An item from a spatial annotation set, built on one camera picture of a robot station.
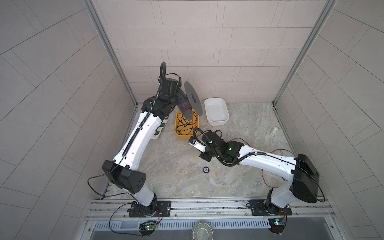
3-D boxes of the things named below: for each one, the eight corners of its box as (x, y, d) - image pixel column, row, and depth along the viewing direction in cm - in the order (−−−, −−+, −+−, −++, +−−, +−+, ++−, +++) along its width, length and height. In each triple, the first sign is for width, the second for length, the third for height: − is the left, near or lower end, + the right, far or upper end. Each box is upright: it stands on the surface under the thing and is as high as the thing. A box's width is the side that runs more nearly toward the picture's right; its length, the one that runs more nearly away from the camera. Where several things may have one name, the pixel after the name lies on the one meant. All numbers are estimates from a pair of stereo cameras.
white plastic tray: (205, 126, 105) (205, 120, 101) (204, 102, 120) (204, 97, 115) (228, 126, 105) (230, 121, 101) (225, 103, 120) (226, 97, 115)
